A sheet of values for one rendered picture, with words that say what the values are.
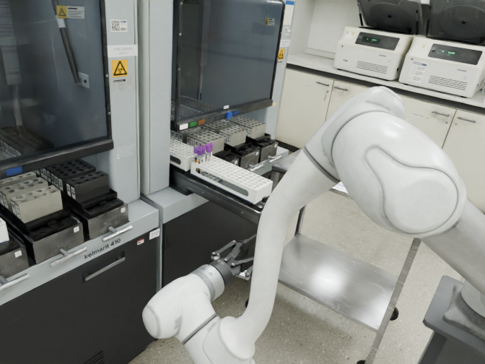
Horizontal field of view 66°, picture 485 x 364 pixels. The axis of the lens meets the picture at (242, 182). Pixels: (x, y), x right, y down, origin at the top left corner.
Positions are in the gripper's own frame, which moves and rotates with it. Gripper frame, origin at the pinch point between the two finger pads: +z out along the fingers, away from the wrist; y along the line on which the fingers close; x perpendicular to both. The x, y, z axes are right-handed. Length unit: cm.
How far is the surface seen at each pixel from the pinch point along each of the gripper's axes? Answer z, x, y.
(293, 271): 51, 46, 9
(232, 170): 14.7, -12.0, 23.6
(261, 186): 12.8, -12.0, 9.8
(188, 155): 12.6, -11.6, 43.2
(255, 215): 7.4, -4.5, 7.0
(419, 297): 117, 74, -41
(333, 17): 305, -57, 134
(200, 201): 13.8, 6.1, 36.9
